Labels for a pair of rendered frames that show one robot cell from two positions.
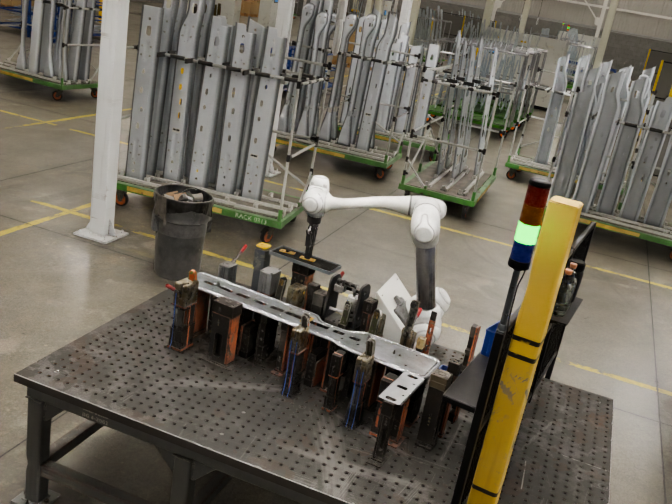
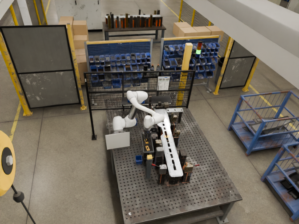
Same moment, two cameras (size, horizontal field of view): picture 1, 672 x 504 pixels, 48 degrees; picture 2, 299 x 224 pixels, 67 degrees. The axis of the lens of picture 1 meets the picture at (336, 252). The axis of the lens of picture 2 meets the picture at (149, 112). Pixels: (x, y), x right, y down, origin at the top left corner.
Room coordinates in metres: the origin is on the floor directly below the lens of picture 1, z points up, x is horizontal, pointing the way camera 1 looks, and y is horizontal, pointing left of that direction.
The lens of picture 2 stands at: (4.94, 1.92, 3.50)
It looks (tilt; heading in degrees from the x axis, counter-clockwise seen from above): 40 degrees down; 236
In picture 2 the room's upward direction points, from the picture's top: 4 degrees clockwise
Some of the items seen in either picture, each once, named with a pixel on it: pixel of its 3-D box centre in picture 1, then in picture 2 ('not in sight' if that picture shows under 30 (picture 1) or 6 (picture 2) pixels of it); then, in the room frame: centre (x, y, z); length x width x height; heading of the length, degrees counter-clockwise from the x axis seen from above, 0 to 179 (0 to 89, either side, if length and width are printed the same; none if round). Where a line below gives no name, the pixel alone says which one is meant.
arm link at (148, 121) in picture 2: (318, 190); (148, 121); (3.73, 0.14, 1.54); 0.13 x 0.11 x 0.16; 175
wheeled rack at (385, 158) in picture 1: (341, 103); not in sight; (11.15, 0.30, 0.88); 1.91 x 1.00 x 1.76; 76
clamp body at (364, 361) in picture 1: (358, 390); (173, 123); (2.98, -0.21, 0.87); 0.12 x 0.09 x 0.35; 156
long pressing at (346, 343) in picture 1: (302, 319); (167, 137); (3.34, 0.10, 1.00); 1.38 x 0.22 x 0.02; 66
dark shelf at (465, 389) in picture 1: (496, 367); (146, 100); (3.15, -0.82, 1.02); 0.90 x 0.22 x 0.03; 156
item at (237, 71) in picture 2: not in sight; (241, 58); (0.14, -1.20, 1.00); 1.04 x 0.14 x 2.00; 163
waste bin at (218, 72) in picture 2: not in sight; (224, 72); (0.05, -1.65, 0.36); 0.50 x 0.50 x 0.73
